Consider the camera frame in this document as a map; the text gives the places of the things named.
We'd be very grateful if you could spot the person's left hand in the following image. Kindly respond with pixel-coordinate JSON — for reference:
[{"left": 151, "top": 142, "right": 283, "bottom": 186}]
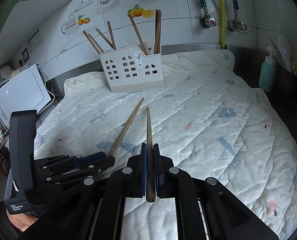
[{"left": 6, "top": 210, "right": 38, "bottom": 232}]

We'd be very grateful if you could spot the person's left forearm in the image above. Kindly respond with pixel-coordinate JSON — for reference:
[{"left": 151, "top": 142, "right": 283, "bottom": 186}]
[{"left": 0, "top": 202, "right": 19, "bottom": 240}]

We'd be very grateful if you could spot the wooden chopstick five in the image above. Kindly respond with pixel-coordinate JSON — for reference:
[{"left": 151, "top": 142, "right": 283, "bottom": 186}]
[{"left": 108, "top": 98, "right": 144, "bottom": 156}]

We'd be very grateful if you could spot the wooden chopstick seven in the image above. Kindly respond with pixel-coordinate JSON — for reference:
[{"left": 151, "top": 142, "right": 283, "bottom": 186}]
[{"left": 146, "top": 107, "right": 156, "bottom": 203}]

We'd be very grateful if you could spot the wall power socket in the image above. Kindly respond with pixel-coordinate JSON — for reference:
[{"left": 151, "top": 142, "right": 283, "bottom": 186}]
[{"left": 22, "top": 48, "right": 29, "bottom": 62}]

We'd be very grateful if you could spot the white plastic utensil holder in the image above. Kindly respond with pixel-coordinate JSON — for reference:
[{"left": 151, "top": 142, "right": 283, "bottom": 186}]
[{"left": 99, "top": 42, "right": 165, "bottom": 93}]

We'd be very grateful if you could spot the wooden chopstick three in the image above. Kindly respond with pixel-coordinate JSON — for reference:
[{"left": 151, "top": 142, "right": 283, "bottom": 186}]
[{"left": 107, "top": 21, "right": 117, "bottom": 50}]

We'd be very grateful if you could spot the white quilted mat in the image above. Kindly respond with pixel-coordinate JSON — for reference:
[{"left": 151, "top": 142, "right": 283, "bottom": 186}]
[{"left": 35, "top": 51, "right": 297, "bottom": 239}]

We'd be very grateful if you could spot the teal spray bottle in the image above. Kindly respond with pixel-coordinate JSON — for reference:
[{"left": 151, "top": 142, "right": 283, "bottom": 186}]
[{"left": 259, "top": 46, "right": 277, "bottom": 92}]

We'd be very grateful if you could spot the right braided metal hose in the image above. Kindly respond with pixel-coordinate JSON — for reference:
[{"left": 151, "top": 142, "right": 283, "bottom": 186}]
[{"left": 226, "top": 0, "right": 240, "bottom": 23}]

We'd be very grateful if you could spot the wooden chopstick four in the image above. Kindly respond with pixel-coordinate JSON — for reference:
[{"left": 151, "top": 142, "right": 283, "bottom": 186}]
[{"left": 88, "top": 34, "right": 105, "bottom": 54}]

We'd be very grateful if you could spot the white rice paddle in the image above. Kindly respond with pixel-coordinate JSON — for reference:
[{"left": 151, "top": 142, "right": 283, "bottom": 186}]
[{"left": 278, "top": 34, "right": 291, "bottom": 72}]

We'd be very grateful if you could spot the green wall cabinet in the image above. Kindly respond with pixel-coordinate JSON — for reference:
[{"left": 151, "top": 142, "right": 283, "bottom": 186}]
[{"left": 0, "top": 0, "right": 71, "bottom": 66}]

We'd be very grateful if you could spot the red-handled water valve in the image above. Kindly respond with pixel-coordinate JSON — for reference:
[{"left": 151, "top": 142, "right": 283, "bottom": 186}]
[{"left": 200, "top": 15, "right": 216, "bottom": 29}]

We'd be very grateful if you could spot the chrome water valve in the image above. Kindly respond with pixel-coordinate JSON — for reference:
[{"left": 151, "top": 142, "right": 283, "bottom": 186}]
[{"left": 228, "top": 20, "right": 247, "bottom": 32}]

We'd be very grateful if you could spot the yellow gas pipe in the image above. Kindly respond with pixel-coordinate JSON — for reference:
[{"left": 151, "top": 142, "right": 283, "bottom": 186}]
[{"left": 218, "top": 0, "right": 225, "bottom": 49}]

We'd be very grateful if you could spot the wooden chopstick nine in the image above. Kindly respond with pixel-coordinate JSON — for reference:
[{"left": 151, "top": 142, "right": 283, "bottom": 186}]
[{"left": 129, "top": 16, "right": 148, "bottom": 56}]

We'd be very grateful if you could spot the white power cable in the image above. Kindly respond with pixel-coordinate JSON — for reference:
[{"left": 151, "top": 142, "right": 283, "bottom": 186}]
[{"left": 37, "top": 67, "right": 58, "bottom": 111}]

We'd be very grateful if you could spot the wooden chopstick six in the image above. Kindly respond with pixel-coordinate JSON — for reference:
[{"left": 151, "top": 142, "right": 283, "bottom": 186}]
[{"left": 157, "top": 10, "right": 162, "bottom": 54}]

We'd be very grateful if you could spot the wooden chopstick two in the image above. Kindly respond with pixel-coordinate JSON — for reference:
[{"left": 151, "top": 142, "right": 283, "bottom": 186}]
[{"left": 95, "top": 28, "right": 114, "bottom": 49}]

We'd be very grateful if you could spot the wooden chopstick eight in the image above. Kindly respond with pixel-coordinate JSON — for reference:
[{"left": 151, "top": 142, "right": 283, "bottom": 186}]
[{"left": 154, "top": 9, "right": 159, "bottom": 54}]

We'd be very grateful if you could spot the wooden chopstick one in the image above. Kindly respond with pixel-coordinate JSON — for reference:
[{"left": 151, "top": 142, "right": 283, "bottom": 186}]
[{"left": 83, "top": 30, "right": 101, "bottom": 55}]

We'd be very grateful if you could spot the wooden spoon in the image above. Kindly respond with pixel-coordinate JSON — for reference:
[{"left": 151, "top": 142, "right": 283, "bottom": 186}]
[{"left": 291, "top": 61, "right": 297, "bottom": 75}]

